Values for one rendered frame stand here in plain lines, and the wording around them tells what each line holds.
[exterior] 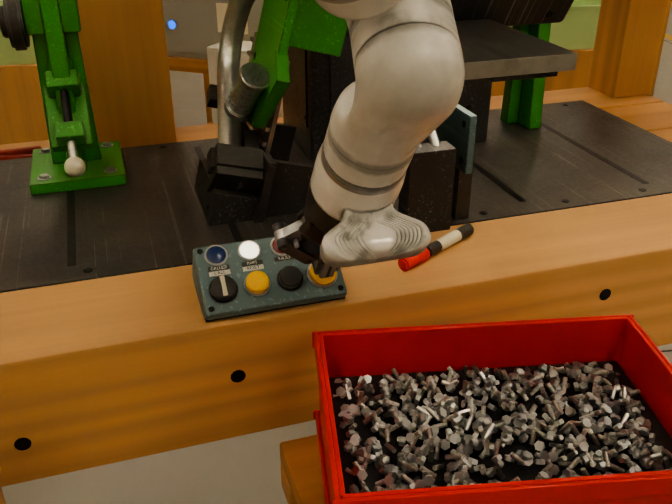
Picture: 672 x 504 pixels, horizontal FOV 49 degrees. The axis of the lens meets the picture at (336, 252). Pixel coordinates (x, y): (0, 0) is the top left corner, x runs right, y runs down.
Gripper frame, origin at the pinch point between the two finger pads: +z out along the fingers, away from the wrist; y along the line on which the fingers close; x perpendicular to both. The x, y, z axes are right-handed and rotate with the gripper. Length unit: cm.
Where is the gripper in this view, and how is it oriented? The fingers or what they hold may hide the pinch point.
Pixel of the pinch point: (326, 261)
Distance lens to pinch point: 75.7
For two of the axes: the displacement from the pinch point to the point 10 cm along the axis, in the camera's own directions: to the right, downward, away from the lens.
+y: -9.5, 1.4, -2.7
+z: -1.8, 4.6, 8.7
